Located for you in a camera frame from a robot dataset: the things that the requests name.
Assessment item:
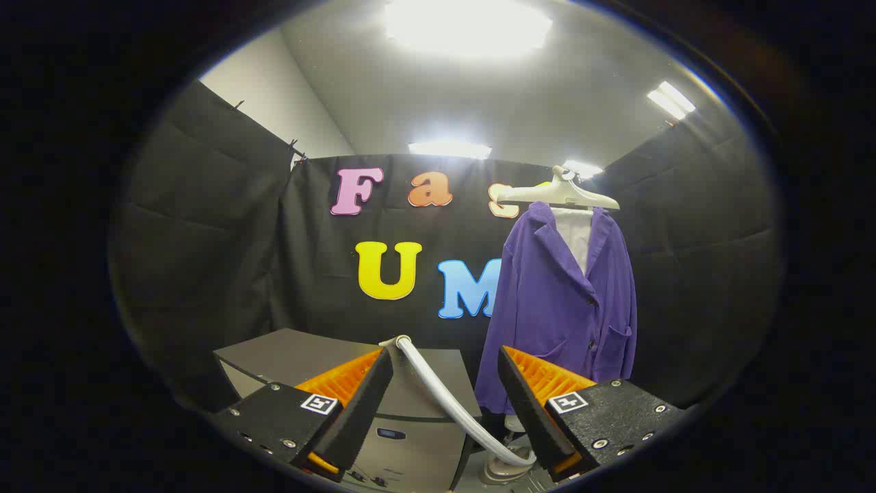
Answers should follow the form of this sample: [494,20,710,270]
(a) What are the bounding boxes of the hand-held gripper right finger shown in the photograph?
[498,344,687,483]

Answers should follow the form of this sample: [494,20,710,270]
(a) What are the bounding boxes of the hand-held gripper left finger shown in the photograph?
[209,346,396,483]

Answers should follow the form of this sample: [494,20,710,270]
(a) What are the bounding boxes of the grey garment steamer base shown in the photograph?
[214,327,483,493]

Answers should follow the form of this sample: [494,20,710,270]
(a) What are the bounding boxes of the grey garment steamer hose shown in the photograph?
[378,334,538,468]

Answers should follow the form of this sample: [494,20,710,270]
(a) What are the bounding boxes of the purple corduroy jacket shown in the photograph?
[474,201,639,416]

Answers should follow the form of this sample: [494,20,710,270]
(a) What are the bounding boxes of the white plastic clothes hanger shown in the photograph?
[496,165,621,212]

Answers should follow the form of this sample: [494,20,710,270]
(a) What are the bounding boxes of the long ceiling light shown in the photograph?
[409,140,492,160]

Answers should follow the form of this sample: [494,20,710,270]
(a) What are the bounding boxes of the double ceiling light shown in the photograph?
[647,81,697,121]

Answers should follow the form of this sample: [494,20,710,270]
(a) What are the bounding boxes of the large ceiling light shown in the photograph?
[383,0,554,59]

